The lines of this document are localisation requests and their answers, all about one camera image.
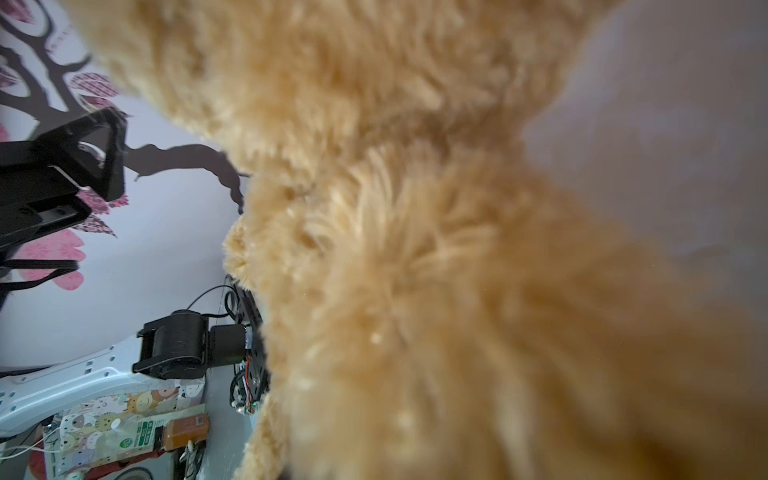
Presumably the tan plush teddy bear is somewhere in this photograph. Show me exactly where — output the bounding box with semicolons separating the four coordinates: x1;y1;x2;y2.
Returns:
65;1;767;479

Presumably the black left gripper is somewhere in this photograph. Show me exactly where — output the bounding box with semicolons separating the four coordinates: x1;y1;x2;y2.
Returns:
1;107;127;262

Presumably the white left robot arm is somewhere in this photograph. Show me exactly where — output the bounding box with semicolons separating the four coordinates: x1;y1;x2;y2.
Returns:
1;108;256;440

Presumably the patterned box with orange item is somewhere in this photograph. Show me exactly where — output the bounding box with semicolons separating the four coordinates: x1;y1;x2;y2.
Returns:
44;380;205;479

